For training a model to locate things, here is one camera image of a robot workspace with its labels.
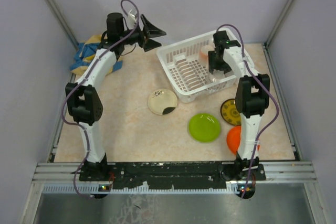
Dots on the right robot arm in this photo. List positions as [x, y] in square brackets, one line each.
[252, 98]

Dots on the aluminium frame rail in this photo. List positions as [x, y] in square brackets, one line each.
[61, 177]

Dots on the pink ceramic mug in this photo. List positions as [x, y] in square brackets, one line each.
[203, 53]

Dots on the white plastic dish rack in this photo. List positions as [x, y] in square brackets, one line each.
[188, 77]

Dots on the black mounting base plate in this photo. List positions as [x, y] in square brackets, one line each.
[166, 175]

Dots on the white patterned small bowl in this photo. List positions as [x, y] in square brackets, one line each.
[215, 78]

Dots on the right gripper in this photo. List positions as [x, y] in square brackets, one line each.
[226, 67]

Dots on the black and yellow plate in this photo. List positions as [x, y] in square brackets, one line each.
[229, 112]

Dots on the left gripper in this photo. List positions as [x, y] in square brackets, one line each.
[149, 31]

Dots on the orange plate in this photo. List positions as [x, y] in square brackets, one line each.
[232, 140]

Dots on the blue and yellow cloth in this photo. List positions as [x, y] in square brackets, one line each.
[85, 54]

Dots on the cream plate with black marks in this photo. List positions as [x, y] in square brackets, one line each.
[162, 101]

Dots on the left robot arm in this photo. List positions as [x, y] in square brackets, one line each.
[82, 99]

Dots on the green plate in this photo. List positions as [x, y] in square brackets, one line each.
[204, 128]

